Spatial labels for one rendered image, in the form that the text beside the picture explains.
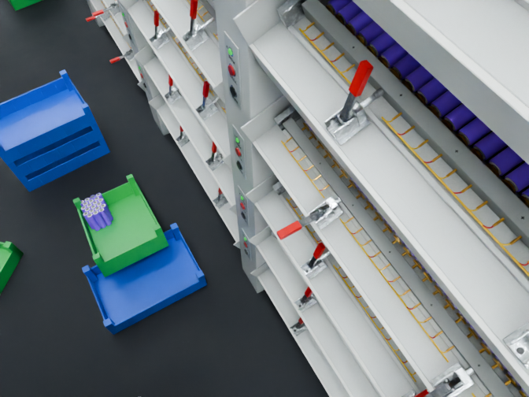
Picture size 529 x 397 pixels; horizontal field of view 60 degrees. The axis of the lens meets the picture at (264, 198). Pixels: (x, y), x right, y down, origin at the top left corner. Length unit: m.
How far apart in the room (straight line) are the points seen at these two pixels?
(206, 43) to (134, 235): 0.75
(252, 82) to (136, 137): 1.14
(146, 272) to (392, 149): 1.09
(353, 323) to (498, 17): 0.59
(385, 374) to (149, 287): 0.84
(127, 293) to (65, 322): 0.19
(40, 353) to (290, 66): 1.15
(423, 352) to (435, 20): 0.42
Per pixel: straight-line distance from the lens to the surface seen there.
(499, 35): 0.33
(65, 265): 1.57
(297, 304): 1.04
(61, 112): 1.70
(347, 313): 0.83
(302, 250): 0.86
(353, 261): 0.65
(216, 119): 1.04
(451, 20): 0.34
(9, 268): 1.61
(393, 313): 0.64
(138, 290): 1.46
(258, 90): 0.68
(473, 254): 0.46
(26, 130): 1.70
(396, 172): 0.49
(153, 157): 1.69
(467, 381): 0.61
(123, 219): 1.54
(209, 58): 0.88
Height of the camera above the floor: 1.33
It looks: 59 degrees down
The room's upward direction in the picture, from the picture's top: straight up
